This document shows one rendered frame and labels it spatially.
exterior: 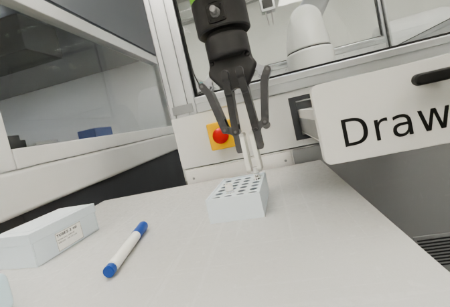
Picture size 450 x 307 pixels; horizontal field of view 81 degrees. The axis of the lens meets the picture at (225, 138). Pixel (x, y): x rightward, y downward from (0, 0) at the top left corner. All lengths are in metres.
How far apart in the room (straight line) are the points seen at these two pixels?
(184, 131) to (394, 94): 0.52
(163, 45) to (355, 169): 0.61
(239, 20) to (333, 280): 0.37
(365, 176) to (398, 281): 0.52
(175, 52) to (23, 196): 0.51
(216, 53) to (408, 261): 0.36
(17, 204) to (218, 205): 0.51
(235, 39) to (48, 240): 0.43
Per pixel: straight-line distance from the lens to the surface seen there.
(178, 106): 0.75
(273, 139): 0.71
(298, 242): 0.32
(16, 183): 0.78
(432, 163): 0.83
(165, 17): 0.80
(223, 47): 0.44
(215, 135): 0.65
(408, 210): 0.83
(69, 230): 0.54
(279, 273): 0.28
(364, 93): 0.39
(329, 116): 0.38
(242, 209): 0.40
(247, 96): 0.45
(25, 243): 0.50
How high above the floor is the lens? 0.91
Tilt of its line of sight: 4 degrees down
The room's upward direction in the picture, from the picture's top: 13 degrees counter-clockwise
